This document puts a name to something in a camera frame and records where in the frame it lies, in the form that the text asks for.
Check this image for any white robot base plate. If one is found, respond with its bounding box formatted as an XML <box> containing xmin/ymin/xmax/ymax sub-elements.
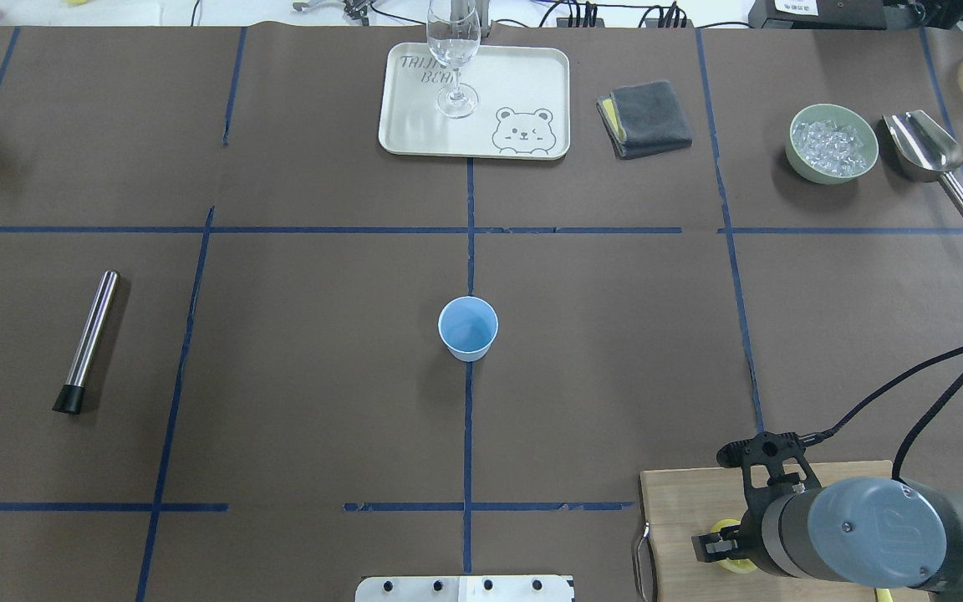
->
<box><xmin>354</xmin><ymin>574</ymin><xmax>576</xmax><ymax>601</ymax></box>

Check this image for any blue plastic cup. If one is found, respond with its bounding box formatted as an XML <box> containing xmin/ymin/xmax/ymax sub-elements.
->
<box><xmin>438</xmin><ymin>296</ymin><xmax>498</xmax><ymax>362</ymax></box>

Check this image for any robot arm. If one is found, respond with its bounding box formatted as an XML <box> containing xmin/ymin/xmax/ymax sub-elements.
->
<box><xmin>692</xmin><ymin>433</ymin><xmax>963</xmax><ymax>601</ymax></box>

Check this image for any bamboo cutting board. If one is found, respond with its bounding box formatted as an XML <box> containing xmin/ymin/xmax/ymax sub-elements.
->
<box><xmin>639</xmin><ymin>467</ymin><xmax>876</xmax><ymax>601</ymax></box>

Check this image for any green bowl of ice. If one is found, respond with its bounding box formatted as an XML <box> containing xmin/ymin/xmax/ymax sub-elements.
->
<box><xmin>786</xmin><ymin>104</ymin><xmax>879</xmax><ymax>186</ymax></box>

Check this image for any clear wine glass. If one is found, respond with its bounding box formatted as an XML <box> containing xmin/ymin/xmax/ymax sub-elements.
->
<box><xmin>425</xmin><ymin>1</ymin><xmax>482</xmax><ymax>119</ymax></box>

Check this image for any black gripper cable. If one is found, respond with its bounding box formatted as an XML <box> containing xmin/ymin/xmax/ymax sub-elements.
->
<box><xmin>799</xmin><ymin>341</ymin><xmax>963</xmax><ymax>482</ymax></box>

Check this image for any steel muddler black tip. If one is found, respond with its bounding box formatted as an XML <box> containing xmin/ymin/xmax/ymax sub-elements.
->
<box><xmin>53</xmin><ymin>270</ymin><xmax>120</xmax><ymax>415</ymax></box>

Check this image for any steel ice scoop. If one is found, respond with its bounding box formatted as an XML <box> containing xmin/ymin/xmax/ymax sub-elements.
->
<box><xmin>882</xmin><ymin>110</ymin><xmax>963</xmax><ymax>218</ymax></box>

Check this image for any beige bear tray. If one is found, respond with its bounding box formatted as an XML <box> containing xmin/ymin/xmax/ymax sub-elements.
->
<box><xmin>378</xmin><ymin>43</ymin><xmax>572</xmax><ymax>161</ymax></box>

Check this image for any grey folded cloth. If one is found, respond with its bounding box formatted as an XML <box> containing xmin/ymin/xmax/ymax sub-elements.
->
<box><xmin>596</xmin><ymin>79</ymin><xmax>693</xmax><ymax>160</ymax></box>

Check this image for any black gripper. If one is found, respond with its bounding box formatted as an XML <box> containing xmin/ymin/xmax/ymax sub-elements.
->
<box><xmin>691</xmin><ymin>431</ymin><xmax>821</xmax><ymax>576</ymax></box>

